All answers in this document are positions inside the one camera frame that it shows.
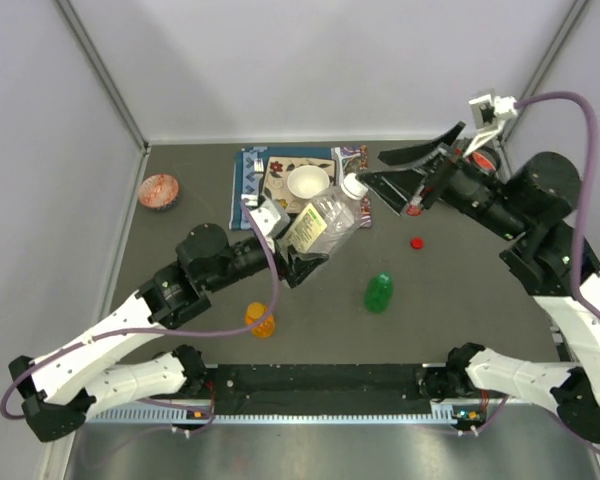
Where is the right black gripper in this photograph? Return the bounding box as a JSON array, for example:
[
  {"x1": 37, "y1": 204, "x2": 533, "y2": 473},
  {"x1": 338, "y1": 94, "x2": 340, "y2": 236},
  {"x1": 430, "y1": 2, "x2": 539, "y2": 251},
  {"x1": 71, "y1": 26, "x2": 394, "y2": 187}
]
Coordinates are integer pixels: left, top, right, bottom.
[{"x1": 353, "y1": 121, "x2": 523, "y2": 239}]

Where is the white bottle cap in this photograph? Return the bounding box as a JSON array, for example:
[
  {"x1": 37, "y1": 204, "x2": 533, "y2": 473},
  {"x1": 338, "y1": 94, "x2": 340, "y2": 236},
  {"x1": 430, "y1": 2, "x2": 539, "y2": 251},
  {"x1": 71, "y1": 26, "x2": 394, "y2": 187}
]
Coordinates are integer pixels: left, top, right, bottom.
[{"x1": 341, "y1": 173, "x2": 368, "y2": 200}]

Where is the square clear juice bottle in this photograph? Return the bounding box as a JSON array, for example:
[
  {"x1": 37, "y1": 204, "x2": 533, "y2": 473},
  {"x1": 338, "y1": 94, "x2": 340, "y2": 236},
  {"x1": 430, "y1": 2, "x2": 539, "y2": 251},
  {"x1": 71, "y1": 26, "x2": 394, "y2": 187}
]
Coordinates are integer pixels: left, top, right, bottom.
[{"x1": 280, "y1": 183, "x2": 363, "y2": 255}]

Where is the red bottle cap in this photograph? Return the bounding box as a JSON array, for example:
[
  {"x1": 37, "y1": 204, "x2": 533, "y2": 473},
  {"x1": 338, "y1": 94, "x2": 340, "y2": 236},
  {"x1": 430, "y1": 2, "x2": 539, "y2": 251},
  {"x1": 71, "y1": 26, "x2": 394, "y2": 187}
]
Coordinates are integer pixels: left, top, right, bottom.
[{"x1": 411, "y1": 237, "x2": 424, "y2": 250}]

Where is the clear bottle red label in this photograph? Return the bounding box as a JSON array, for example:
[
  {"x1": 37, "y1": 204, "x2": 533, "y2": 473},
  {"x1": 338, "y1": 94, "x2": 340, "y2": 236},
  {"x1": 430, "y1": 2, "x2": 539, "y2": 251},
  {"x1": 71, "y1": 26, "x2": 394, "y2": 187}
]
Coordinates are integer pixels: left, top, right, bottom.
[{"x1": 405, "y1": 203, "x2": 423, "y2": 216}]

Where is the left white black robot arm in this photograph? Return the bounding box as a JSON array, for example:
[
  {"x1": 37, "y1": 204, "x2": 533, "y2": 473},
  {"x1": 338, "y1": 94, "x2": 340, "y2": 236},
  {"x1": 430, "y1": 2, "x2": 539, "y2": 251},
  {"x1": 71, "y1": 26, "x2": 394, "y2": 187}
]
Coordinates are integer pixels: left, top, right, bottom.
[{"x1": 9, "y1": 223, "x2": 329, "y2": 443}]

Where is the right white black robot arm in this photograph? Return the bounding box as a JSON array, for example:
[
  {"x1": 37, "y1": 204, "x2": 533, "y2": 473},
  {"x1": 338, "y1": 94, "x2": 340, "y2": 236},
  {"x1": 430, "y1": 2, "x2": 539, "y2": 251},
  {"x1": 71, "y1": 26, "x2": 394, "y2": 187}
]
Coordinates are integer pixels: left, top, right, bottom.
[{"x1": 359, "y1": 126, "x2": 600, "y2": 444}]

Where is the orange plastic bottle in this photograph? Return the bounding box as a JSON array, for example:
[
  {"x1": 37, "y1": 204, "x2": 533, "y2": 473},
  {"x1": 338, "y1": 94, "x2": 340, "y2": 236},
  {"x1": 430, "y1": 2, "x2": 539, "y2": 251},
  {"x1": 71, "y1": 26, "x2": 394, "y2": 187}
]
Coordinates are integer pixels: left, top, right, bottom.
[{"x1": 245, "y1": 302, "x2": 276, "y2": 338}]

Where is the green plastic bottle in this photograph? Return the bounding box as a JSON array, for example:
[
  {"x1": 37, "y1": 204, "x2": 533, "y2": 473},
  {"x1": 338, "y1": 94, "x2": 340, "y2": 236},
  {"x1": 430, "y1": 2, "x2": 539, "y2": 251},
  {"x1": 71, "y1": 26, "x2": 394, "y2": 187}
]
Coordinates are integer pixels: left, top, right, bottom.
[{"x1": 364, "y1": 272, "x2": 394, "y2": 313}]

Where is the white ceramic bowl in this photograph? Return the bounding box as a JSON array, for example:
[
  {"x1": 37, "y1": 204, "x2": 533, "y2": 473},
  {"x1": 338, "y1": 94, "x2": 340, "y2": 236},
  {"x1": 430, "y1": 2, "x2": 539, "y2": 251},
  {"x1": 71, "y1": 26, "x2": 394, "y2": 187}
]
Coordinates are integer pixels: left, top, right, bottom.
[{"x1": 286, "y1": 165, "x2": 330, "y2": 200}]

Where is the red teal round plate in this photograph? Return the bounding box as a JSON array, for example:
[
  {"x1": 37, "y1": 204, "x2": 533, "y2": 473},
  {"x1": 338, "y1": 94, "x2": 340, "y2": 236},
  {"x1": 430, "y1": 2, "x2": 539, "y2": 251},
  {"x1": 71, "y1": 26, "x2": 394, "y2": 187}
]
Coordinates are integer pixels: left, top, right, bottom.
[{"x1": 471, "y1": 151, "x2": 500, "y2": 174}]

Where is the blue patterned placemat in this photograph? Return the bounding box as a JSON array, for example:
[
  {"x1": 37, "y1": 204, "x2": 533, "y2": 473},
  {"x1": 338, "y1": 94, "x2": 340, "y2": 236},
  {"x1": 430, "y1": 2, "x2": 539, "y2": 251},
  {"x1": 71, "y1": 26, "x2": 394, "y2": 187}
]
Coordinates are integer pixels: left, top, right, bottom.
[{"x1": 229, "y1": 145, "x2": 368, "y2": 231}]

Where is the small red patterned bowl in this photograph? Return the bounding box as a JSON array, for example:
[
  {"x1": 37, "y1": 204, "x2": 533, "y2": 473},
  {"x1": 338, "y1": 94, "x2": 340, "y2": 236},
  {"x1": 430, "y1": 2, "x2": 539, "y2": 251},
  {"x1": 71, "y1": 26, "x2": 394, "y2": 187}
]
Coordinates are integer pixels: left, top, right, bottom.
[{"x1": 137, "y1": 174, "x2": 180, "y2": 211}]

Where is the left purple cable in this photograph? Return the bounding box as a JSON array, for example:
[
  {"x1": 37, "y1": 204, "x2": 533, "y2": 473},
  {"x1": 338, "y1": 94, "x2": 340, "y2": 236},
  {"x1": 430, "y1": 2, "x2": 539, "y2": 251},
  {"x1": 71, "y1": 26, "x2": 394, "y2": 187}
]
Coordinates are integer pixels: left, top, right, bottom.
[{"x1": 0, "y1": 199, "x2": 282, "y2": 436}]

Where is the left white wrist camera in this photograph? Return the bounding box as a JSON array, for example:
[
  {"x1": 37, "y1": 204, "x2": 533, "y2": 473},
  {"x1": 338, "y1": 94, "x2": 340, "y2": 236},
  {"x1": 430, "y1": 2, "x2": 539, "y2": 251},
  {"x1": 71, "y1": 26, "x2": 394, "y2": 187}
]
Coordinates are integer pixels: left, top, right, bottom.
[{"x1": 241, "y1": 195, "x2": 290, "y2": 239}]

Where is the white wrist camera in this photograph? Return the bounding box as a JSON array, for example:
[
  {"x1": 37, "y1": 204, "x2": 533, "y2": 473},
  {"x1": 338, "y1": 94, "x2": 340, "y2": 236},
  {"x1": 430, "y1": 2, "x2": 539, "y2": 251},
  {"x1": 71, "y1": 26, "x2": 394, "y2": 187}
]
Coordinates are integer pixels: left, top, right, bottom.
[
  {"x1": 463, "y1": 92, "x2": 518, "y2": 157},
  {"x1": 241, "y1": 195, "x2": 290, "y2": 239}
]

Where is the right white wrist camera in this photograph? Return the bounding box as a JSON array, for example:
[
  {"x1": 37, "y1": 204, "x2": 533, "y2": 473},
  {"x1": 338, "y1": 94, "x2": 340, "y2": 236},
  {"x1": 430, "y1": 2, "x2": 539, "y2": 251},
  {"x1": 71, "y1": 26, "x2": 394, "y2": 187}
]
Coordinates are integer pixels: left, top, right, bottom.
[{"x1": 463, "y1": 92, "x2": 518, "y2": 157}]

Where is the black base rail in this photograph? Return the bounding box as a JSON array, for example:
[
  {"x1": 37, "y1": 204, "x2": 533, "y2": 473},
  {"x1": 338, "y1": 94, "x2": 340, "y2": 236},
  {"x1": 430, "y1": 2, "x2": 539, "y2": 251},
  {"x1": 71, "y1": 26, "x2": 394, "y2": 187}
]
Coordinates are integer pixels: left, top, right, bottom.
[{"x1": 84, "y1": 362, "x2": 600, "y2": 431}]

